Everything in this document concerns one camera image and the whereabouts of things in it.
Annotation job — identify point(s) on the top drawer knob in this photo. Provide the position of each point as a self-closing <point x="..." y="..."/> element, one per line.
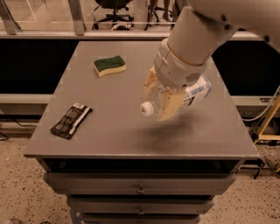
<point x="140" y="190"/>

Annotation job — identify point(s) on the black office chair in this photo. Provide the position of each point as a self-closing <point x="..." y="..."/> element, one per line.
<point x="115" y="6"/>

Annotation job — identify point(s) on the black snack wrapper packet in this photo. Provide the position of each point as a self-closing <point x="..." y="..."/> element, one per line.
<point x="70" y="121"/>

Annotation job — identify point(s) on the clear blue-labelled plastic bottle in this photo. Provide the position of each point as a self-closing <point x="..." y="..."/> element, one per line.
<point x="165" y="102"/>

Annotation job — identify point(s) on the yellow metal stand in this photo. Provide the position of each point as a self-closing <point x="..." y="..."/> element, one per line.
<point x="260" y="135"/>

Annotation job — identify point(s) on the grey drawer cabinet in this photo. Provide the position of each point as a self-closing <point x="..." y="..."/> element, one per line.
<point x="115" y="165"/>

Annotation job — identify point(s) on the drawer knob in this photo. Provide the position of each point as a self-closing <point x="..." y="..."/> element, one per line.
<point x="140" y="190"/>
<point x="141" y="211"/>

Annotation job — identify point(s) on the green and yellow sponge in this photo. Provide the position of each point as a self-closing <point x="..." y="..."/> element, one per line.
<point x="112" y="65"/>

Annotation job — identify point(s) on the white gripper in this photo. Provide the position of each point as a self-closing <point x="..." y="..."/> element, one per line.
<point x="177" y="71"/>

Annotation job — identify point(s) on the grey metal railing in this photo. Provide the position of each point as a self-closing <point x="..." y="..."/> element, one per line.
<point x="73" y="19"/>

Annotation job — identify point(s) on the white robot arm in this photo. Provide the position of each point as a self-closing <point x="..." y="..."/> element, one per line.
<point x="204" y="25"/>

